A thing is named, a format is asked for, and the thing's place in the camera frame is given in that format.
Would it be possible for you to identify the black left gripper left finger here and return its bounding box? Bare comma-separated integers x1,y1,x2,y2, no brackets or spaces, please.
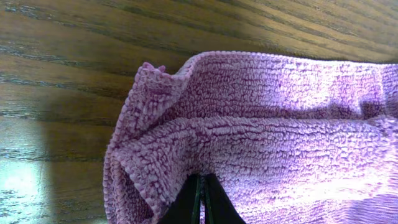
157,174,201,224

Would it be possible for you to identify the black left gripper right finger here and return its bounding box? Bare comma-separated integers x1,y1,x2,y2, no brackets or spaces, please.
204,174,246,224

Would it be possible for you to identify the pink microfibre cloth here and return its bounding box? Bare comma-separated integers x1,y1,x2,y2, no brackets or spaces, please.
103,52,397,223

